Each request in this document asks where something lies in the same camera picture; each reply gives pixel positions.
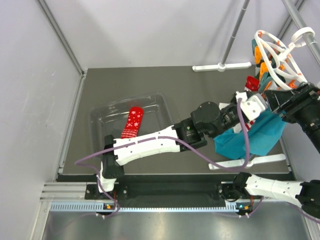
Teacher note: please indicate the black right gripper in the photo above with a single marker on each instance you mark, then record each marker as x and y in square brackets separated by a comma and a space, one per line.
[303, 95]

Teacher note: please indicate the red striped santa sock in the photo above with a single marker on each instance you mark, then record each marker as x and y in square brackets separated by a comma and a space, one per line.
[252, 84]

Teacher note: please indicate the white round clip hanger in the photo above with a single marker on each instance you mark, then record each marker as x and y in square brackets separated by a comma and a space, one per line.
[278, 69]

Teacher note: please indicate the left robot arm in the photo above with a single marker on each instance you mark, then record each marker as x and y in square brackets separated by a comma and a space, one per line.
[162, 140]

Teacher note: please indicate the teal cloth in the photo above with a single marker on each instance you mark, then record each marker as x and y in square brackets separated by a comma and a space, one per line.
[263, 134]

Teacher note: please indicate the white cloth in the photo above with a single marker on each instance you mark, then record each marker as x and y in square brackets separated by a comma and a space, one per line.
[237, 128]

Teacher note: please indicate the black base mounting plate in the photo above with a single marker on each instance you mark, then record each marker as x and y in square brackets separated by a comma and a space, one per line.
[157, 190]

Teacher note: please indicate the red snowflake bear sock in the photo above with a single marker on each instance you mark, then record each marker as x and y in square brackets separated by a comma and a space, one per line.
[133, 123]

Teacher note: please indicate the clear plastic bin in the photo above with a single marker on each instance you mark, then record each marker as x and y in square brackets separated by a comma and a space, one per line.
[110, 119]

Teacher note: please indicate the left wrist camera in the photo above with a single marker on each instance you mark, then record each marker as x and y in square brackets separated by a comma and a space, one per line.
[249, 108]

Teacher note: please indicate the grey drying rack frame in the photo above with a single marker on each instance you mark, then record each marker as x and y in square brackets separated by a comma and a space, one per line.
[312, 131]

